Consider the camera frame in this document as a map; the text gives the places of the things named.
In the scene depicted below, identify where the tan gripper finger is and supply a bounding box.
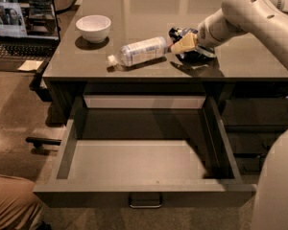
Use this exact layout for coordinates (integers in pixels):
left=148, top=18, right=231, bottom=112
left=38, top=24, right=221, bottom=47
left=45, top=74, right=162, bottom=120
left=170, top=33, right=198, bottom=55

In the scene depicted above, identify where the blue chip bag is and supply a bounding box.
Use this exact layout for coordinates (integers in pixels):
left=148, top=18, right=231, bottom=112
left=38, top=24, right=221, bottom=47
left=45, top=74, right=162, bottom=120
left=168, top=27, right=217, bottom=62

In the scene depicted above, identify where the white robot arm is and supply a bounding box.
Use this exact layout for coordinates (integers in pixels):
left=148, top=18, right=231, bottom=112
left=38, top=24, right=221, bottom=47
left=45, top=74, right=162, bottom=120
left=170, top=0, right=288, bottom=230

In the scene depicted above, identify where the open grey top drawer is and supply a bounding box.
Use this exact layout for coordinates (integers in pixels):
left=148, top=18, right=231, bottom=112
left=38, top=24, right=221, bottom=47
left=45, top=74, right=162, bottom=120
left=34, top=98, right=256, bottom=208

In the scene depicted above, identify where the clear plastic water bottle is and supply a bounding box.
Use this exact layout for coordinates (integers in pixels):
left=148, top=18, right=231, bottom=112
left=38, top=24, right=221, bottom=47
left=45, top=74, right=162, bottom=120
left=108, top=36, right=167, bottom=67

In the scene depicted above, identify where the white ceramic bowl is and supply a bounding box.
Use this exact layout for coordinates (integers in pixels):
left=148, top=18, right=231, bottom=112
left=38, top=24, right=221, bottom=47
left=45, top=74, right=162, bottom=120
left=76, top=15, right=111, bottom=43

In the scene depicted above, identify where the white paper note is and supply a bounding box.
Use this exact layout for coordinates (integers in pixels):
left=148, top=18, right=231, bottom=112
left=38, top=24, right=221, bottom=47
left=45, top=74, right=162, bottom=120
left=18, top=60, right=42, bottom=72

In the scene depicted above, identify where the open black laptop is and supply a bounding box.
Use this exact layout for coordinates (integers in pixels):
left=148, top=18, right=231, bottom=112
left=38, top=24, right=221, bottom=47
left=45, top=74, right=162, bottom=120
left=0, top=0, right=60, bottom=72

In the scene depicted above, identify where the black chair leg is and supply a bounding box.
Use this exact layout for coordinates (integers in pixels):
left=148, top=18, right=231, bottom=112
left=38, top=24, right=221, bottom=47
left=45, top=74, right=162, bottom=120
left=26, top=137, right=61, bottom=149

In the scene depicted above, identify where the person's leg in tan trousers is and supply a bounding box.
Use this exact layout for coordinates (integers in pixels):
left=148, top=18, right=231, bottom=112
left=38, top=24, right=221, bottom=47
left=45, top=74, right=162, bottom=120
left=0, top=174, right=43, bottom=230

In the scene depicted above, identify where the metal drawer handle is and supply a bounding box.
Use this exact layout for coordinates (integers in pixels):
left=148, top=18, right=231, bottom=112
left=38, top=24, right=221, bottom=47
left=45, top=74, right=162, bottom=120
left=128, top=194, right=163, bottom=209

